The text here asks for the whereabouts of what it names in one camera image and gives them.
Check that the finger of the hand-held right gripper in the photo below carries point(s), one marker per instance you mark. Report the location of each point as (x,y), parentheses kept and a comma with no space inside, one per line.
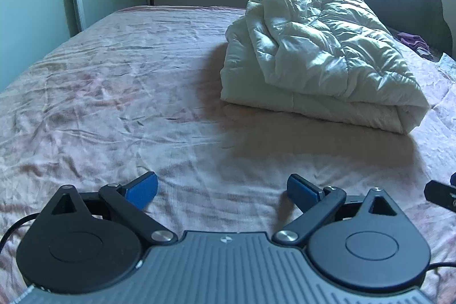
(453,178)
(440,192)

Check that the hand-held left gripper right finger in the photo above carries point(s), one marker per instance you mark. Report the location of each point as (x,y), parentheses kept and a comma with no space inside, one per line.
(301,190)

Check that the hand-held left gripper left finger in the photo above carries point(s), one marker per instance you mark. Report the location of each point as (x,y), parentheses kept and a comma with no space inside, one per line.
(142,192)

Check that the pink bedsheet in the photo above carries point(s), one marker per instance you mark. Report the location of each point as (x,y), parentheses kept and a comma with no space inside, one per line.
(124,94)

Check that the pale patterned cloth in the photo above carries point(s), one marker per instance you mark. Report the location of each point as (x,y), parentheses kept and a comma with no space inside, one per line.
(449,63)

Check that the mirrored wardrobe door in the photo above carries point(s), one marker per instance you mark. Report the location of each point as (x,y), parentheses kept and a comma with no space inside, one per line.
(35,5)

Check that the purple cloth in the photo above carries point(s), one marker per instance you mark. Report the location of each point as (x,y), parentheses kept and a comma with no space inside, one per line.
(409,38)

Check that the white puffer jacket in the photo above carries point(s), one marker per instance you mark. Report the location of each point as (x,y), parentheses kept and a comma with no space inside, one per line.
(320,58)

